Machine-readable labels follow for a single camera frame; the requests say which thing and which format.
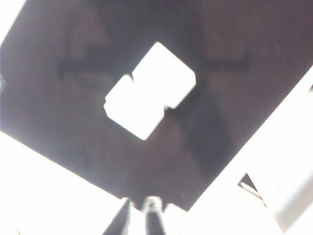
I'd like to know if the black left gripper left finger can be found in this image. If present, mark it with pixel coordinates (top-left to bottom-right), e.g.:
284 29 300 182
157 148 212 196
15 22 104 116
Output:
102 198 131 235

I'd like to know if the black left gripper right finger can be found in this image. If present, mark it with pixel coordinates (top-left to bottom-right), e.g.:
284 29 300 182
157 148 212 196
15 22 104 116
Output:
143 195 168 235

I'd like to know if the white green mahjong tile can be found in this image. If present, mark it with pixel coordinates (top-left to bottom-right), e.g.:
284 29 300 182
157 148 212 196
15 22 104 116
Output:
131 41 197 110
103 74 165 141

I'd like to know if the black rectangular mat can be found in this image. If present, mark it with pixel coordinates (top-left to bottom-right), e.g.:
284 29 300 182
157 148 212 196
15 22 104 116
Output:
0 0 313 212

